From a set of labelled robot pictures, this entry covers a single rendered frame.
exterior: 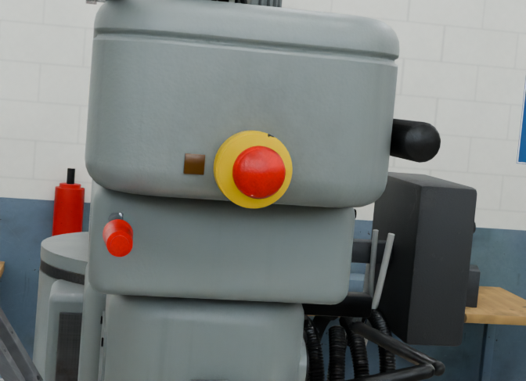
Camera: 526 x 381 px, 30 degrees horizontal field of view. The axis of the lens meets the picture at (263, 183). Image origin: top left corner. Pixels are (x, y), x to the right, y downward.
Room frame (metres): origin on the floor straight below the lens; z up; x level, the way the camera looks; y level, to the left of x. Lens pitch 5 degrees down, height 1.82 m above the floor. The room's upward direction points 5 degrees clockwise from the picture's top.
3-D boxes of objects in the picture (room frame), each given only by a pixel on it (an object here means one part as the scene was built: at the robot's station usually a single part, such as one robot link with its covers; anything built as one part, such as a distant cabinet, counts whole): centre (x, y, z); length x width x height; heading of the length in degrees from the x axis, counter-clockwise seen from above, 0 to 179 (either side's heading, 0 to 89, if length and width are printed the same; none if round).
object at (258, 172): (0.74, 0.00, 1.76); 0.04 x 0.03 x 0.04; 100
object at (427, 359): (0.97, -0.14, 1.58); 0.17 x 0.01 x 0.01; 23
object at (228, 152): (0.77, 0.01, 1.76); 0.06 x 0.02 x 0.06; 100
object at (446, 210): (1.35, -0.23, 1.62); 0.20 x 0.09 x 0.21; 10
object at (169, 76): (1.01, 0.05, 1.81); 0.47 x 0.26 x 0.16; 10
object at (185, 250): (1.03, 0.06, 1.68); 0.34 x 0.24 x 0.10; 10
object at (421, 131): (1.05, -0.09, 1.79); 0.45 x 0.04 x 0.04; 10
